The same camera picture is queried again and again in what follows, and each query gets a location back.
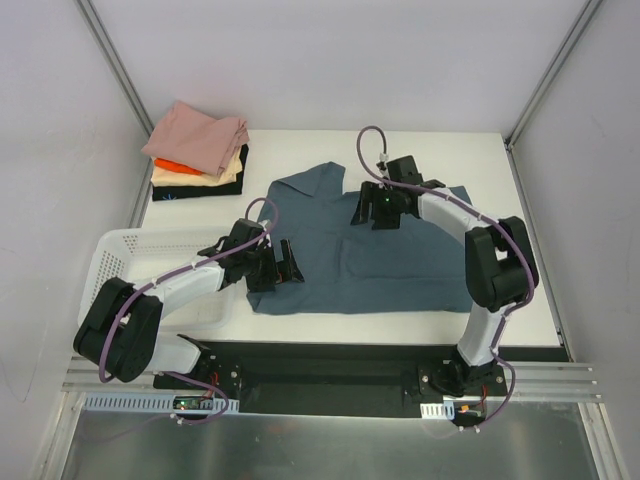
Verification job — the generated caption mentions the teal blue t-shirt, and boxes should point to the teal blue t-shirt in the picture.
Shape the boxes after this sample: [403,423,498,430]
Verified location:
[247,162,472,315]

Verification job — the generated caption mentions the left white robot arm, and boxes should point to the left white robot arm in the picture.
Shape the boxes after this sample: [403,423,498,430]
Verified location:
[73,219,304,389]

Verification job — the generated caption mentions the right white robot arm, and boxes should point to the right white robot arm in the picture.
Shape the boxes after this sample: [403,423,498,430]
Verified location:
[352,154,539,397]

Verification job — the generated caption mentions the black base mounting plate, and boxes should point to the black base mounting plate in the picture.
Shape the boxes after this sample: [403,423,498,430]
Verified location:
[149,335,571,419]

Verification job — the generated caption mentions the white perforated plastic basket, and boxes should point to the white perforated plastic basket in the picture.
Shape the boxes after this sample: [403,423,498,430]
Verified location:
[78,227,236,334]

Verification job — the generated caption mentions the folded cream t-shirt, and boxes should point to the folded cream t-shirt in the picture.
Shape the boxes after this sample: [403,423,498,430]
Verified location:
[151,147,244,187]

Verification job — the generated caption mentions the folded orange t-shirt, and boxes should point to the folded orange t-shirt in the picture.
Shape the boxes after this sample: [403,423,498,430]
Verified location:
[154,158,203,176]

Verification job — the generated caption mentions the folded pink t-shirt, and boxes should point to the folded pink t-shirt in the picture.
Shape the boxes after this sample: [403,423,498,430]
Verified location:
[142,101,249,176]

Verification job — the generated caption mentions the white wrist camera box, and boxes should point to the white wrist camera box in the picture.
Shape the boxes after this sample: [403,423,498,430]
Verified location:
[376,152,389,175]

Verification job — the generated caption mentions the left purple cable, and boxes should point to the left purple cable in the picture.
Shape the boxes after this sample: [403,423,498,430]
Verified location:
[98,197,281,426]

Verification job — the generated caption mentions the purple cable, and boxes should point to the purple cable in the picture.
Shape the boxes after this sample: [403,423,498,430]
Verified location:
[355,126,536,436]
[98,197,281,426]

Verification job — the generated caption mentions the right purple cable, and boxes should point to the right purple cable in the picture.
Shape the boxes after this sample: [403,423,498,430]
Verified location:
[355,126,536,436]

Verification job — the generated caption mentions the right white cable duct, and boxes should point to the right white cable duct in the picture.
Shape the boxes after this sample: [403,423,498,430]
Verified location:
[419,401,484,421]

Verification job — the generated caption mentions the white cable duct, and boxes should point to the white cable duct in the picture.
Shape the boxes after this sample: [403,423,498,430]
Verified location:
[419,401,484,421]
[84,393,239,415]

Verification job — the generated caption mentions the left white cable duct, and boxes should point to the left white cable duct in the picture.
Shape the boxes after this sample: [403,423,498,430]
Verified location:
[84,393,239,415]

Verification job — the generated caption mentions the right aluminium frame post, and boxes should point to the right aluminium frame post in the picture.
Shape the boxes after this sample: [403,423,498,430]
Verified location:
[504,0,605,152]

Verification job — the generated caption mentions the aluminium frame post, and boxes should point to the aluminium frame post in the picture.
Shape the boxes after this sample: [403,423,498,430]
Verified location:
[75,0,155,136]
[504,0,605,152]

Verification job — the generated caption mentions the horizontal aluminium rail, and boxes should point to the horizontal aluminium rail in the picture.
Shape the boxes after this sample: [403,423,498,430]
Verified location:
[62,357,602,403]

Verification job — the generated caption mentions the left aluminium frame post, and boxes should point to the left aluminium frame post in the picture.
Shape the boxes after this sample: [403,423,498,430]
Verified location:
[75,0,155,136]

